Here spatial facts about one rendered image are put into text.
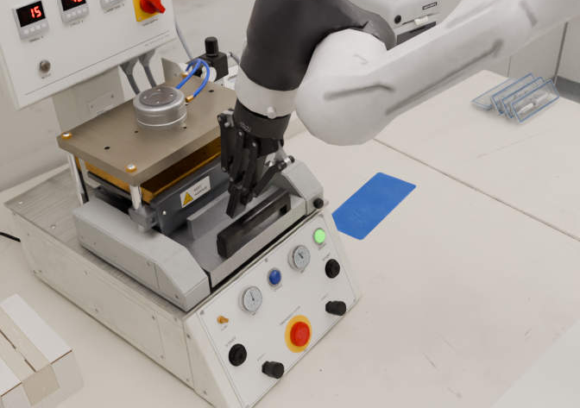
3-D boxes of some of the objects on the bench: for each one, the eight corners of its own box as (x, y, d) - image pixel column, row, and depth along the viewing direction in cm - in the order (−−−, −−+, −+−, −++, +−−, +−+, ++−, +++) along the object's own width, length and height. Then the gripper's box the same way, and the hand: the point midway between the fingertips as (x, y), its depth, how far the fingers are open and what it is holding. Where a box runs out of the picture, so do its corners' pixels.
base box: (32, 277, 132) (8, 206, 122) (175, 185, 155) (164, 119, 145) (236, 423, 104) (224, 347, 94) (374, 285, 127) (377, 211, 117)
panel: (244, 412, 105) (195, 311, 99) (357, 300, 123) (321, 210, 117) (253, 416, 103) (203, 313, 97) (365, 301, 122) (329, 210, 116)
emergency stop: (292, 350, 112) (283, 330, 111) (307, 335, 115) (299, 316, 114) (299, 352, 111) (290, 331, 110) (314, 336, 114) (305, 316, 112)
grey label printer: (335, 36, 208) (335, -19, 198) (384, 20, 217) (387, -35, 207) (391, 64, 191) (394, 4, 181) (442, 44, 200) (447, -13, 190)
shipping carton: (-37, 367, 115) (-55, 329, 109) (35, 326, 122) (22, 289, 116) (9, 437, 103) (-8, 399, 98) (86, 388, 110) (74, 350, 105)
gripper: (211, 81, 89) (188, 197, 106) (285, 139, 85) (249, 251, 102) (249, 60, 93) (222, 175, 111) (321, 115, 90) (281, 225, 107)
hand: (239, 197), depth 104 cm, fingers closed
